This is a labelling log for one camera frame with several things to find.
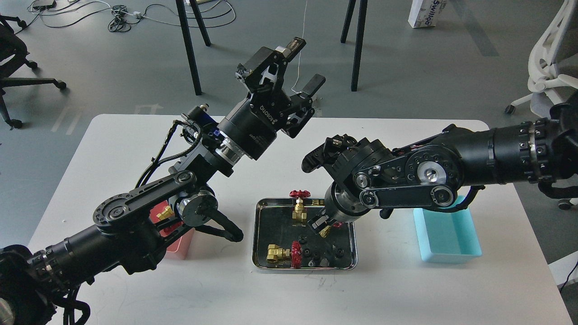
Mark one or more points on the pink plastic box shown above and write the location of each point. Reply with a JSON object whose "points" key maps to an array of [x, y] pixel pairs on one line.
{"points": [[178, 249]]}

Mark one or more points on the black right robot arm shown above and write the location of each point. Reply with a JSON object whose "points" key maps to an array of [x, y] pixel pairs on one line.
{"points": [[443, 173]]}

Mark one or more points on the shiny metal tray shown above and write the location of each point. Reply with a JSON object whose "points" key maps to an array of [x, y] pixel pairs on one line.
{"points": [[273, 225]]}

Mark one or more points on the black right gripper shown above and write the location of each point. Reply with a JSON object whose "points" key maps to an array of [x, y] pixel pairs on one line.
{"points": [[339, 207]]}

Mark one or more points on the brass valve bottom red handle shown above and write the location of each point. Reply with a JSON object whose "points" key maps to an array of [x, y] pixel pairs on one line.
{"points": [[276, 254]]}

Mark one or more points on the brass valve top red handle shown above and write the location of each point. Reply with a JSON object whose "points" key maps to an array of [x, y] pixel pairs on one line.
{"points": [[299, 214]]}

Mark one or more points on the black stand leg right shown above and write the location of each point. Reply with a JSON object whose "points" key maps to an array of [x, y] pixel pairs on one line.
{"points": [[363, 6]]}

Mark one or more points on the brass valve red handle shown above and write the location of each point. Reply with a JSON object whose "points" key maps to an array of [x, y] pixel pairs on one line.
{"points": [[299, 214], [276, 254], [326, 230], [164, 211]]}

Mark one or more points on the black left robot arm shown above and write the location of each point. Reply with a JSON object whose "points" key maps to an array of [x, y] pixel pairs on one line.
{"points": [[172, 197]]}

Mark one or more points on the black office chair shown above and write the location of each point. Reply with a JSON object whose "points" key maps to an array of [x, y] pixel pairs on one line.
{"points": [[14, 50]]}

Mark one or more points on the white office chair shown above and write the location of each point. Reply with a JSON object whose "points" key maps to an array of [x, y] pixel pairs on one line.
{"points": [[546, 67]]}

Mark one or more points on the white cardboard box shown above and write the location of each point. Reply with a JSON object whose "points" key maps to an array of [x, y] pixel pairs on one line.
{"points": [[425, 13]]}

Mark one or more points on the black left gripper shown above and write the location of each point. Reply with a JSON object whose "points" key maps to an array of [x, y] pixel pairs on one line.
{"points": [[254, 122]]}

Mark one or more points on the light blue plastic box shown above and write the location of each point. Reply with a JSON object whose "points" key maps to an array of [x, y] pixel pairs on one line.
{"points": [[446, 237]]}

